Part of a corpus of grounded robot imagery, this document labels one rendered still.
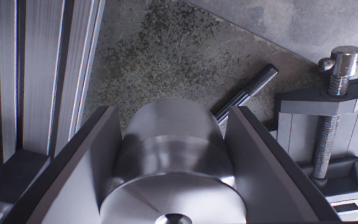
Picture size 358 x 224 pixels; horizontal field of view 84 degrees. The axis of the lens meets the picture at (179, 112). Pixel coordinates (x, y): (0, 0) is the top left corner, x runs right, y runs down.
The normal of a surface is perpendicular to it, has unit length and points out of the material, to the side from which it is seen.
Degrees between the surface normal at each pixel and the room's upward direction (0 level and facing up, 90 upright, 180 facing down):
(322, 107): 26
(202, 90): 0
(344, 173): 0
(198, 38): 0
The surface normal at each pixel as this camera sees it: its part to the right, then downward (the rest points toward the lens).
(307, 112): -0.41, 0.55
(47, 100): 0.03, 0.52
